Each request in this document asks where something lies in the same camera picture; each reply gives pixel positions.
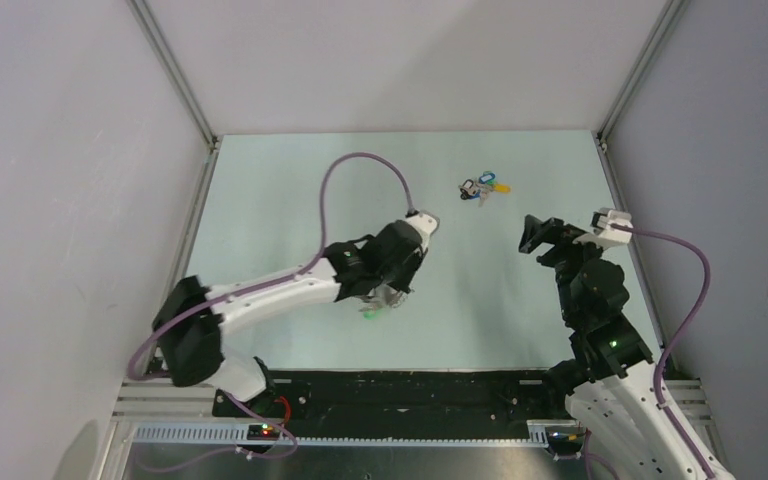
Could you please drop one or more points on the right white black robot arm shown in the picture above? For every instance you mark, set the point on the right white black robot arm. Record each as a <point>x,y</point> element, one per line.
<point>614,385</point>

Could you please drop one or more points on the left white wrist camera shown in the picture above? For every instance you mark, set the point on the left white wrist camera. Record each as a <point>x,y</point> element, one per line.
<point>424,223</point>

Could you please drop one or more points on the metal disc with keyrings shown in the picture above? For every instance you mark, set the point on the metal disc with keyrings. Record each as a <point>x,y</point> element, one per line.
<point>382,297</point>

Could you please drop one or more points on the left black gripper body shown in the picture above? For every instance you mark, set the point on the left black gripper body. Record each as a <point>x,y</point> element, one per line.
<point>399,277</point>

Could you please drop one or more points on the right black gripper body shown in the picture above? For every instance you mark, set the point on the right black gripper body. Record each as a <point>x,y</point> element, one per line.
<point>567,254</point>

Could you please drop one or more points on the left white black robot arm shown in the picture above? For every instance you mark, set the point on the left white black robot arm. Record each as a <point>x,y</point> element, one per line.
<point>196,321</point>

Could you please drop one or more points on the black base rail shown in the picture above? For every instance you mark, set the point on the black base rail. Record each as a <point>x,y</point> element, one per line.
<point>414,404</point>

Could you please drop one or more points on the white slotted cable duct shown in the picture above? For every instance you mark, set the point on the white slotted cable duct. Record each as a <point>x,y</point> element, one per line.
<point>256,434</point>

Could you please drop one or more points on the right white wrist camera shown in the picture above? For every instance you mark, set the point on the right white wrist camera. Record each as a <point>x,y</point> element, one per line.
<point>609,228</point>

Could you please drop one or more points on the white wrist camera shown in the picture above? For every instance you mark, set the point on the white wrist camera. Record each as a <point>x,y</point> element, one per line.
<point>609,228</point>
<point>424,223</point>

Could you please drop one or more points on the green key tag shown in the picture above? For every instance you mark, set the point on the green key tag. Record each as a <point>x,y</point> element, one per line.
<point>372,315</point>

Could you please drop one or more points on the blue key tag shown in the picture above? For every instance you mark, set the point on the blue key tag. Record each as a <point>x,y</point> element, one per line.
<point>487,178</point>

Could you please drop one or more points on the right aluminium frame post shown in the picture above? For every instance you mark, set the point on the right aluminium frame post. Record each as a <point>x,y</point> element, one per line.
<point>656,40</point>

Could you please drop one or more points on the left aluminium frame post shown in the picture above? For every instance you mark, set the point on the left aluminium frame post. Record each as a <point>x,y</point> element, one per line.
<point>153,33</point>

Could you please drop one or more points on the aluminium frame post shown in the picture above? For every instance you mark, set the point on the aluminium frame post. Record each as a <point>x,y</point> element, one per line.
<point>153,33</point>
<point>656,40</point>

